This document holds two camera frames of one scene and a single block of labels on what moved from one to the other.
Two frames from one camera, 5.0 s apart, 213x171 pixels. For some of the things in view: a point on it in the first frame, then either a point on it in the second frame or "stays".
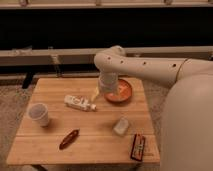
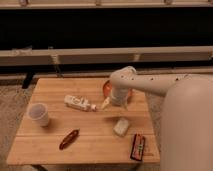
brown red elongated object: (69, 139) stays
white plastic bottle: (79, 102) stays
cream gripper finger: (96, 94) → (105, 102)
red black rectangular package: (137, 147) stays
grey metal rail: (86, 56) stays
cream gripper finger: (118, 90) → (126, 106)
